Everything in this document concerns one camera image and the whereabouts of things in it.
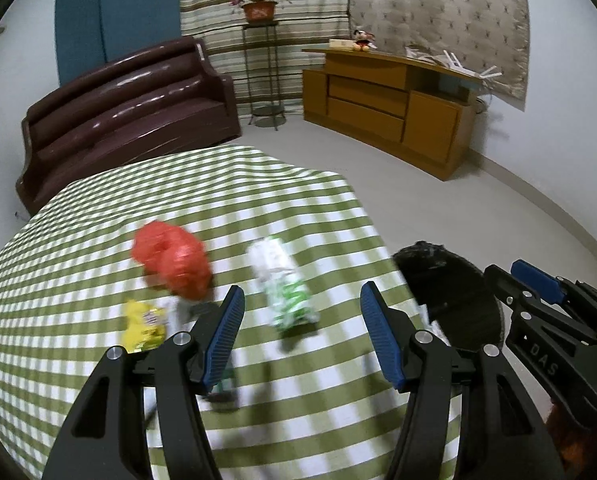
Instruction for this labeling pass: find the yellow snack wrapper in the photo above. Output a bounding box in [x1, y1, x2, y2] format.
[123, 300, 169, 353]

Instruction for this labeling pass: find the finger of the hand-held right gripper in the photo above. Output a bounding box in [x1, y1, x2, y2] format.
[511, 259, 569, 306]
[484, 264, 534, 316]

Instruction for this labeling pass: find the red plastic bag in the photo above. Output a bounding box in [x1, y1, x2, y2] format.
[131, 220, 213, 301]

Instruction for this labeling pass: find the metal plant stand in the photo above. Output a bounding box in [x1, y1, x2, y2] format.
[241, 21, 289, 132]

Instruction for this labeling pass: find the blue curtain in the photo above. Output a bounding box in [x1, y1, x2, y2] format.
[55, 0, 182, 88]

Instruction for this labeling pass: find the person's right forearm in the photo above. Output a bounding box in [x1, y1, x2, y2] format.
[545, 400, 597, 480]

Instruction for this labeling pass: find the wooden cabinet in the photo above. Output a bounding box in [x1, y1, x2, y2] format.
[301, 42, 479, 181]

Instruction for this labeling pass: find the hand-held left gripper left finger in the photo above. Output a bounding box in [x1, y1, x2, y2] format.
[42, 284, 246, 480]

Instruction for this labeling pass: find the plush mouse toy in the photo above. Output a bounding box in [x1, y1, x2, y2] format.
[352, 27, 379, 52]

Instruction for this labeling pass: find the green checked tablecloth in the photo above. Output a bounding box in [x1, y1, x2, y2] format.
[0, 144, 461, 480]

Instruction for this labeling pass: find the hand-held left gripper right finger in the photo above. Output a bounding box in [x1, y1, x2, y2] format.
[359, 281, 566, 480]

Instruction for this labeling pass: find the white green paper pack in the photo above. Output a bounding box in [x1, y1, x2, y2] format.
[247, 236, 320, 333]

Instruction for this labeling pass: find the potted plant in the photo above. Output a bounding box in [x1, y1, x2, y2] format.
[228, 0, 292, 23]

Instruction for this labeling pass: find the clear plastic wrapper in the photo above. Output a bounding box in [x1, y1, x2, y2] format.
[404, 46, 441, 65]

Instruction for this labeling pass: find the black trash bin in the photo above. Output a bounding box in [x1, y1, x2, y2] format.
[392, 241, 504, 353]

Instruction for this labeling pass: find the striped curtain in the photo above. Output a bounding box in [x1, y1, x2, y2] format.
[178, 0, 351, 108]

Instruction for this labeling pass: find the brown leather sofa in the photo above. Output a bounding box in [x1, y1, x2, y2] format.
[16, 36, 242, 218]

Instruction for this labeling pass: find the white router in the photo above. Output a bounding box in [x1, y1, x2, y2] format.
[441, 50, 501, 81]

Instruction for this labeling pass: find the beige patterned curtain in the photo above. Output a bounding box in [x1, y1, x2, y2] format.
[347, 0, 531, 111]

